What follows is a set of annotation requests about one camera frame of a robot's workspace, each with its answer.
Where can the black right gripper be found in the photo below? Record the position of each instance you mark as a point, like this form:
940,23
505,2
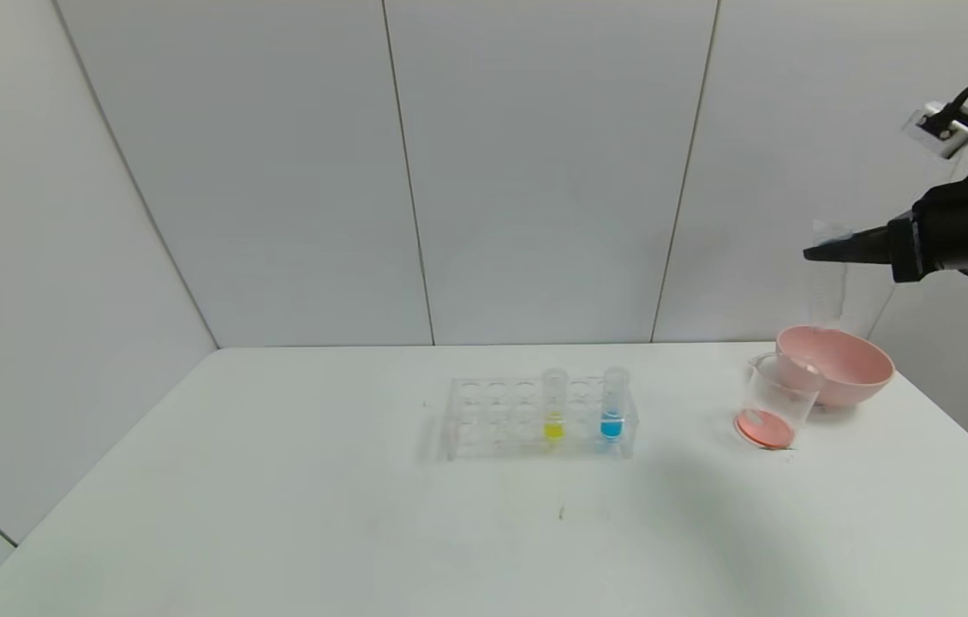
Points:
904,248

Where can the test tube with red pigment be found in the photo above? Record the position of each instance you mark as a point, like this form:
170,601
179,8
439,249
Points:
831,291

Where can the test tube with blue pigment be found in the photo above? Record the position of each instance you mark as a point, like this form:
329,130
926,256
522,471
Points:
612,422

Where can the test tube with yellow pigment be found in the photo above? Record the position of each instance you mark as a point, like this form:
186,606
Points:
553,424

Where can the clear plastic test tube rack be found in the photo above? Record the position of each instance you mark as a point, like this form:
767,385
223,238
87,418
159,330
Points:
501,428

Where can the pink bowl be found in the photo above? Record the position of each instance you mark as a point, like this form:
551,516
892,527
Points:
844,377

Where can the clear glass beaker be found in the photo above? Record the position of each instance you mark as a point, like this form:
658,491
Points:
771,420

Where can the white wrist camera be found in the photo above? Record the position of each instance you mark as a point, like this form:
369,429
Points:
938,128

